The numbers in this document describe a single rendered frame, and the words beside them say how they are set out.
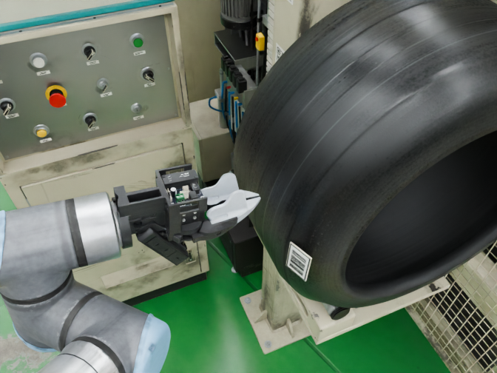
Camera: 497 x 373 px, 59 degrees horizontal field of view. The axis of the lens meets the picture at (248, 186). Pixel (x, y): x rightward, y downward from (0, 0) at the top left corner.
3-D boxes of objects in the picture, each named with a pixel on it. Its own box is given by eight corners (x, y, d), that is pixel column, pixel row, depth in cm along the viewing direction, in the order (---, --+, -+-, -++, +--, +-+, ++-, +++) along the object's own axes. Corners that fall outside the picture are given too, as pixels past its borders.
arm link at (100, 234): (91, 278, 57) (80, 224, 63) (129, 269, 59) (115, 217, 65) (80, 235, 51) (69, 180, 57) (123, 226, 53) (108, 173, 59)
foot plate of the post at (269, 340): (239, 298, 191) (239, 294, 189) (293, 277, 198) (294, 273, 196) (264, 354, 175) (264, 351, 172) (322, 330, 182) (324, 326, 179)
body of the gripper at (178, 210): (213, 198, 57) (119, 219, 53) (210, 239, 63) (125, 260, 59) (195, 160, 62) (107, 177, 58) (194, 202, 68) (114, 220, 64)
